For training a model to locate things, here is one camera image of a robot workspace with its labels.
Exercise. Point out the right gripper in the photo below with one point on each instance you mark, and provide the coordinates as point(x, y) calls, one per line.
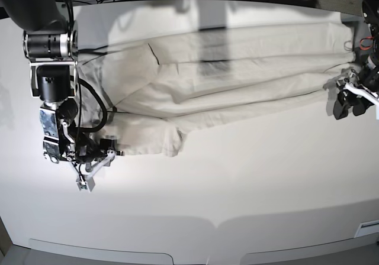
point(86, 150)

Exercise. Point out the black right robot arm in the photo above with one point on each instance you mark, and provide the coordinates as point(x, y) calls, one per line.
point(50, 37)

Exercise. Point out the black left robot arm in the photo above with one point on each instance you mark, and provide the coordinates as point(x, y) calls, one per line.
point(370, 14)

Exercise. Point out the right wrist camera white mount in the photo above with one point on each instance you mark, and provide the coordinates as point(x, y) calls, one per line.
point(85, 172)

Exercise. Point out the light grey T-shirt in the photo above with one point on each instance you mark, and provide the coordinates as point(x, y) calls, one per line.
point(166, 87)

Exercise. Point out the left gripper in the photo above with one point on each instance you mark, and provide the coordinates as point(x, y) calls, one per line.
point(345, 99)

